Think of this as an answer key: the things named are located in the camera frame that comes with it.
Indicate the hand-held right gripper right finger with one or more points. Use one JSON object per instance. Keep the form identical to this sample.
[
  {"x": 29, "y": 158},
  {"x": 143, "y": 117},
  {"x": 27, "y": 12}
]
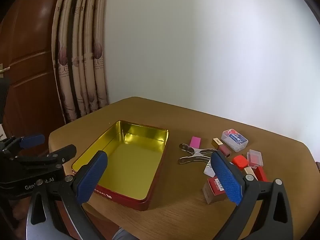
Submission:
[{"x": 226, "y": 177}]

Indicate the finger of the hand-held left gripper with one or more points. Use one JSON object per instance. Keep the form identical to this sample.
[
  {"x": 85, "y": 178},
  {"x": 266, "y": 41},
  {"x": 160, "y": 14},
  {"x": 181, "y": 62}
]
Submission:
[
  {"x": 32, "y": 140},
  {"x": 60, "y": 155}
]

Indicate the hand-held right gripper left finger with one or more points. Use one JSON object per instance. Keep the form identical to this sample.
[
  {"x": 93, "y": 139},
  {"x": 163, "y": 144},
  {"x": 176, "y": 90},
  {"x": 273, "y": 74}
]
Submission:
[{"x": 91, "y": 177}]

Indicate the red barcode carton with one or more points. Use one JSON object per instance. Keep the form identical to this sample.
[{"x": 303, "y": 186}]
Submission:
[{"x": 212, "y": 187}]

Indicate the zebra striped block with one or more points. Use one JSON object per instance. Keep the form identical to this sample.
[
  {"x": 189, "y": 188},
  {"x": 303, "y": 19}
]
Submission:
[{"x": 208, "y": 168}]

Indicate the small red-capped jar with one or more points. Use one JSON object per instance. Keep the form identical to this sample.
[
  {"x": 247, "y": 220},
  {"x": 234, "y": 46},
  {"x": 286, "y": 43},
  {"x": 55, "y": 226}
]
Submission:
[{"x": 239, "y": 162}]

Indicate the gold and red lipstick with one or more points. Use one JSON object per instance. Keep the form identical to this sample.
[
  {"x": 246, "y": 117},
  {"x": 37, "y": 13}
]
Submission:
[{"x": 222, "y": 148}]

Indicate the clear plastic box red insert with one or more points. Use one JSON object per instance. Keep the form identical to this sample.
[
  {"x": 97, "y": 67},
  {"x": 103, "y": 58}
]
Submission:
[{"x": 255, "y": 158}]

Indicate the red block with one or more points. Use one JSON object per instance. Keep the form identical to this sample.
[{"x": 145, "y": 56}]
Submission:
[{"x": 261, "y": 173}]

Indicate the metal bulldog clip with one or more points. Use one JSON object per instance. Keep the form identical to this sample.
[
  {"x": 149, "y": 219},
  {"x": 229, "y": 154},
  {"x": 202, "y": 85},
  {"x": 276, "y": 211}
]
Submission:
[{"x": 197, "y": 155}]

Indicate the clear floss box blue label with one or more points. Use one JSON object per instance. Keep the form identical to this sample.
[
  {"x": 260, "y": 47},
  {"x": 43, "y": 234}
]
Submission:
[{"x": 235, "y": 138}]

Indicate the red tin box gold inside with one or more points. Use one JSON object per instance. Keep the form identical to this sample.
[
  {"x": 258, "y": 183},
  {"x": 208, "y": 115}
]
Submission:
[{"x": 130, "y": 160}]

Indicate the pink eraser block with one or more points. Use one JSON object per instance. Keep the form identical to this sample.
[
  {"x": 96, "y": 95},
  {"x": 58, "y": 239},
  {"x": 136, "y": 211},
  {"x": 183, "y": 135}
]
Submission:
[{"x": 195, "y": 141}]

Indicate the person's grey trousers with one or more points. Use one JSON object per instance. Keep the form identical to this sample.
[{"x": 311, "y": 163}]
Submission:
[{"x": 122, "y": 233}]

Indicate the beige flower print curtain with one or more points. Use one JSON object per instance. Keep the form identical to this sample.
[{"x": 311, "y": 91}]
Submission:
[{"x": 75, "y": 67}]

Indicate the brown wooden door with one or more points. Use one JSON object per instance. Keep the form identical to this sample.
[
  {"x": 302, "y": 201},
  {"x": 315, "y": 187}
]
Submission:
[{"x": 30, "y": 55}]

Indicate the dark wooden furniture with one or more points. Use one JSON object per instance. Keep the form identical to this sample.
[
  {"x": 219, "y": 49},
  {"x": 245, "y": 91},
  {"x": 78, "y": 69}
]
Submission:
[{"x": 318, "y": 167}]

